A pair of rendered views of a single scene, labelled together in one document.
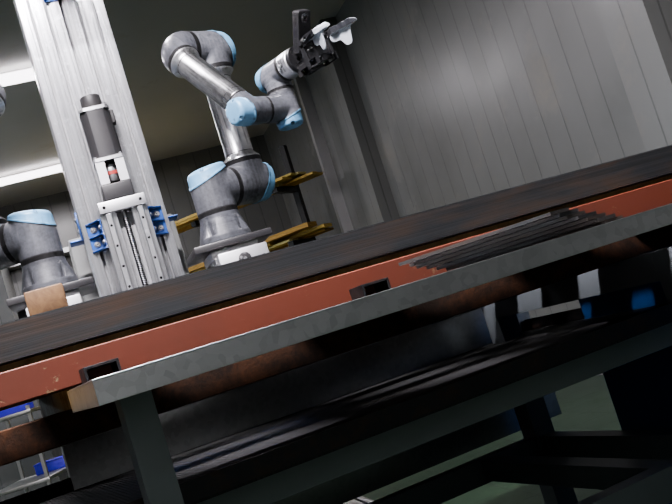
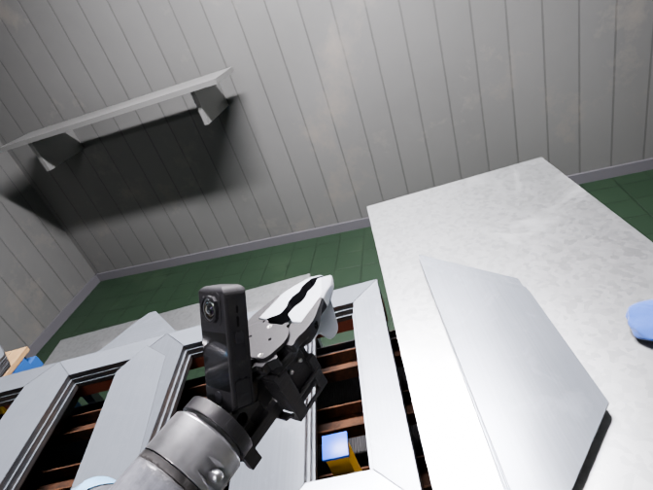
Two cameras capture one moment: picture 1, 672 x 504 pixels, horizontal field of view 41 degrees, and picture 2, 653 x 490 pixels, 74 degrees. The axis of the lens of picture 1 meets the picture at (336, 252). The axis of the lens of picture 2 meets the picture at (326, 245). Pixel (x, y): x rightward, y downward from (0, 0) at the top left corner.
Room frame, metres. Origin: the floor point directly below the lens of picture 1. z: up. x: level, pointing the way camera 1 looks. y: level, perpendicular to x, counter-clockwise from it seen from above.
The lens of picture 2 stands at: (2.21, 1.24, 1.74)
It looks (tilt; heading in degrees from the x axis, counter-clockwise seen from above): 30 degrees down; 213
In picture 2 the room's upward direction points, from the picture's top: 20 degrees counter-clockwise
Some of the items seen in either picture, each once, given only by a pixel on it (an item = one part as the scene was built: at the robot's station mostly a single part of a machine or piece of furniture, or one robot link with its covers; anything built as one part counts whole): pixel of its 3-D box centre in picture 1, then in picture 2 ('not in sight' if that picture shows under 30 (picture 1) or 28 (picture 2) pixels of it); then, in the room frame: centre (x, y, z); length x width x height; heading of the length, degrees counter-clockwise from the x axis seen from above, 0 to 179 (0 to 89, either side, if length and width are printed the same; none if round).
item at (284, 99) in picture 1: (281, 109); not in sight; (2.42, 0.03, 1.33); 0.11 x 0.08 x 0.11; 132
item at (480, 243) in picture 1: (548, 229); (137, 333); (1.41, -0.33, 0.77); 0.45 x 0.20 x 0.04; 115
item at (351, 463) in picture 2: not in sight; (348, 472); (1.76, 0.78, 0.78); 0.05 x 0.05 x 0.19; 25
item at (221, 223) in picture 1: (222, 227); not in sight; (2.54, 0.29, 1.09); 0.15 x 0.15 x 0.10
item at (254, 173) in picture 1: (227, 117); not in sight; (2.63, 0.19, 1.41); 0.15 x 0.12 x 0.55; 132
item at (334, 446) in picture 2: not in sight; (335, 447); (1.76, 0.78, 0.88); 0.06 x 0.06 x 0.02; 25
